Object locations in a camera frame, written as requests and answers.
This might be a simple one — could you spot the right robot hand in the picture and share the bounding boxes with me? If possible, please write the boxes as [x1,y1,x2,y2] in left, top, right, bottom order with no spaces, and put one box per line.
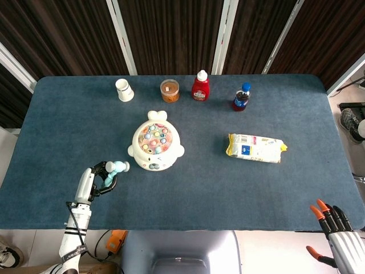
[305,199,365,274]

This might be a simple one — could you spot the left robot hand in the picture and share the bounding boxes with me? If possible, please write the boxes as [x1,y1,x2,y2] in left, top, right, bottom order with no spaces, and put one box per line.
[74,161,118,204]

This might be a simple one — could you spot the small teal toy rod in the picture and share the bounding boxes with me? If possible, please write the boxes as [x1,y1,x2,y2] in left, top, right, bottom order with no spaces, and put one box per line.
[103,160,131,187]

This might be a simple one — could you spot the white fish-shaped toy game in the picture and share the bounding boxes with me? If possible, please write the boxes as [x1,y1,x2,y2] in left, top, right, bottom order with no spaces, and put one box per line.
[127,110,185,172]

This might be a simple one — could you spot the orange device on floor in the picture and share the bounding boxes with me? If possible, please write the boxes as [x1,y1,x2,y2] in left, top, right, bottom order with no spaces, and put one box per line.
[105,229,128,255]

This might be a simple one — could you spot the white paper cup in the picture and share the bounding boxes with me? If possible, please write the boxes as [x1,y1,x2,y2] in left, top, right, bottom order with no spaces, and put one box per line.
[115,78,135,102]

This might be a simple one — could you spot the white black sneaker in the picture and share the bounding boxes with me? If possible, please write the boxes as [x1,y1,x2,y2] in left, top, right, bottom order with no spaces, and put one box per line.
[0,237,25,269]

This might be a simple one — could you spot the blue felt table mat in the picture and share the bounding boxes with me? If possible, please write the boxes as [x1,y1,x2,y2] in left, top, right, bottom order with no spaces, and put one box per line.
[0,74,365,231]

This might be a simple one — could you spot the grey robot torso base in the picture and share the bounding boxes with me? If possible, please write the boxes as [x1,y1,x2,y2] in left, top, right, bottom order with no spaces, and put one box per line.
[119,229,243,274]

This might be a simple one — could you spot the clear plastic snack jar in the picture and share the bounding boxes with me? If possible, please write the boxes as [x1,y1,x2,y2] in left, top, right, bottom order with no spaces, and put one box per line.
[160,79,180,103]

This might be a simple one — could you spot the grey patterned sneaker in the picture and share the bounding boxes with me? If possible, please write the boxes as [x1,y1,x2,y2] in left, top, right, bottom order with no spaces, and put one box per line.
[339,108,364,144]

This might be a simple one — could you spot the yellow white snack bag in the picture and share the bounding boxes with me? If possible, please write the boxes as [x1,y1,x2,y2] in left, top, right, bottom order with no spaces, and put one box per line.
[225,133,288,164]

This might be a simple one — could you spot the black equipment on floor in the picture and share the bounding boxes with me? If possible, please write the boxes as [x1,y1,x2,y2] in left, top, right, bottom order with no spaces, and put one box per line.
[338,102,365,114]

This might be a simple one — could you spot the red ketchup bottle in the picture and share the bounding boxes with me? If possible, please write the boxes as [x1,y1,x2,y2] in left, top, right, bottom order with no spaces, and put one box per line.
[191,70,210,102]

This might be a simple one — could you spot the blue cap soda bottle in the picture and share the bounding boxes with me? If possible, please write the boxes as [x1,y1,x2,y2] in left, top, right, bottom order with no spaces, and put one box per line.
[232,82,252,112]

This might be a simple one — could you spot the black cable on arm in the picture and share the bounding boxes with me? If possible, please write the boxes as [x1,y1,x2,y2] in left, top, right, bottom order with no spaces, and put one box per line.
[65,201,86,252]

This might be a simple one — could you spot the black cable on floor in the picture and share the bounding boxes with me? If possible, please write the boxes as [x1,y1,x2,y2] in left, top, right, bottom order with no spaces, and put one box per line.
[85,229,115,262]

